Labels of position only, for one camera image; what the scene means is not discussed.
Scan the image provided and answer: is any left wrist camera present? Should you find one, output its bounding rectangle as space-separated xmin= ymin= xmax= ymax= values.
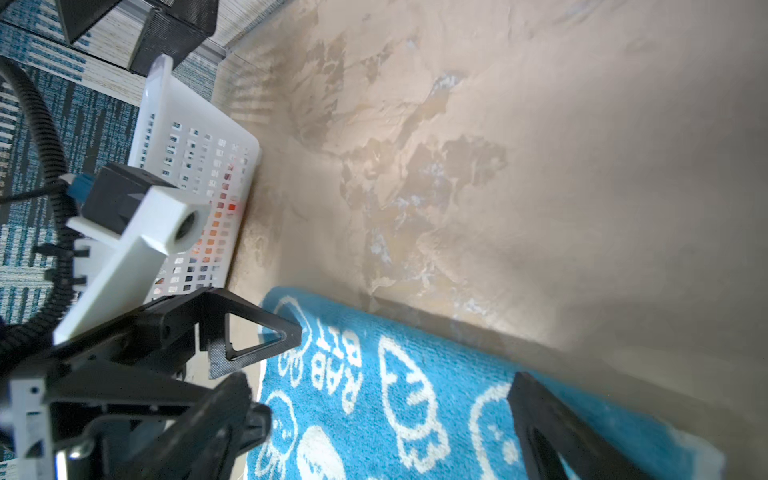
xmin=53 ymin=163 xmax=211 ymax=345

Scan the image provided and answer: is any blue bunny pattern towel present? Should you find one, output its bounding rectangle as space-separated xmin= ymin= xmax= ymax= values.
xmin=242 ymin=285 xmax=727 ymax=480

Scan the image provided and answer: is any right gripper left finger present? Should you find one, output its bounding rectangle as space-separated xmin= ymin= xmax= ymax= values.
xmin=111 ymin=373 xmax=272 ymax=479

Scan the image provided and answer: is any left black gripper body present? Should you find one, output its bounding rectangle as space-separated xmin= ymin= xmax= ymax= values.
xmin=0 ymin=287 xmax=208 ymax=480

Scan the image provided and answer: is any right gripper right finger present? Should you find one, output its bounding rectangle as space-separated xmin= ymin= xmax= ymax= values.
xmin=507 ymin=372 xmax=649 ymax=479

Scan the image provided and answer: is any black wire shelf rack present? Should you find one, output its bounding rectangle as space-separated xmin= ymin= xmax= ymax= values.
xmin=56 ymin=0 xmax=220 ymax=76

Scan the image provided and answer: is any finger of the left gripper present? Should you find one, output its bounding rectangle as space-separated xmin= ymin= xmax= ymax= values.
xmin=200 ymin=288 xmax=302 ymax=378

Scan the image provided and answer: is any white plastic laundry basket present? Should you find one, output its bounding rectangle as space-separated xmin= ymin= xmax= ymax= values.
xmin=71 ymin=53 xmax=263 ymax=301

